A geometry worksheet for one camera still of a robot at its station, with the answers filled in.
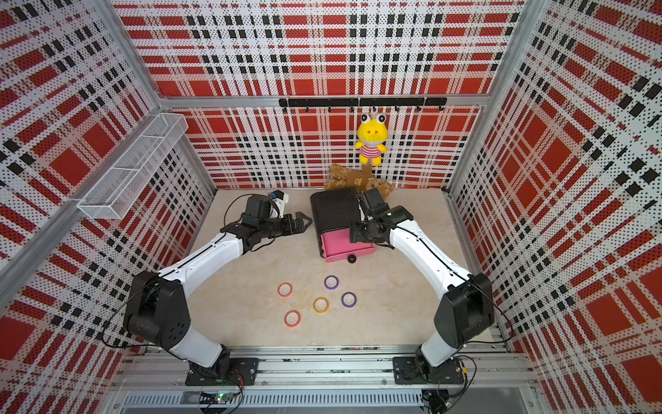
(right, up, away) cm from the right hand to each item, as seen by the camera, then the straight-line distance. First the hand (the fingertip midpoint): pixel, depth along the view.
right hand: (362, 233), depth 83 cm
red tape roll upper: (-27, -21, +8) cm, 35 cm away
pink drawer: (-9, -5, +5) cm, 11 cm away
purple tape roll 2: (-4, -23, +5) cm, 24 cm away
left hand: (-19, +4, +4) cm, 20 cm away
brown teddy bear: (-8, +24, +35) cm, 43 cm away
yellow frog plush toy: (+4, +36, +9) cm, 37 cm away
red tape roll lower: (-21, -29, +1) cm, 35 cm away
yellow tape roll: (-14, -25, +4) cm, 29 cm away
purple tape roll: (-11, -18, +9) cm, 23 cm away
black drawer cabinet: (-10, +7, +16) cm, 20 cm away
